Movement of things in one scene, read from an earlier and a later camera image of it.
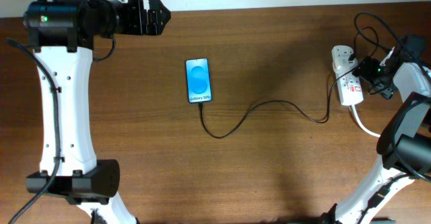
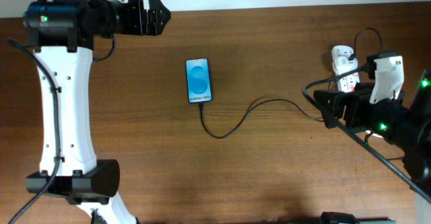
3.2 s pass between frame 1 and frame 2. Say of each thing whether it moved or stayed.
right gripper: moved
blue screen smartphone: stayed
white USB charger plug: stayed
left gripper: stayed
